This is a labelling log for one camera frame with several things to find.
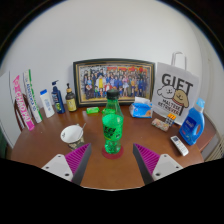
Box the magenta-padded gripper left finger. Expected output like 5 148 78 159
41 142 93 186

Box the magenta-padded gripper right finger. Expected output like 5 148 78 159
132 142 184 186

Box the green plastic drink bottle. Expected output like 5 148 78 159
101 89 125 155

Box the camouflage print paper cup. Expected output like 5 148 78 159
60 124 86 151

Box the flat round red coaster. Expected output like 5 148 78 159
101 145 125 160

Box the white remote control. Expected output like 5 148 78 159
170 134 190 157

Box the small patterned snack packet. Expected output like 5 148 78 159
150 117 171 132

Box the blue tissue pack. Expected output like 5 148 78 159
128 96 154 119

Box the small green packet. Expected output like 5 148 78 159
86 106 100 115

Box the blue detergent bottle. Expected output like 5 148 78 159
178 97 206 146

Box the amber pump bottle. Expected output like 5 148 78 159
65 82 78 113

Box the dark blue pump bottle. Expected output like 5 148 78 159
50 79 67 115

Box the white tube blue cap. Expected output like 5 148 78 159
39 88 56 119

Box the white radiator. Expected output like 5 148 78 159
206 134 224 161

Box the white paper gift bag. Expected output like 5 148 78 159
151 51 201 126

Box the long white green box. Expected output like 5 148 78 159
22 68 44 124

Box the framed group photo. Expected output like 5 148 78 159
72 58 156 108

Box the long pink white box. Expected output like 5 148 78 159
12 74 36 132

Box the white flat panel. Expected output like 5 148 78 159
0 71 16 148

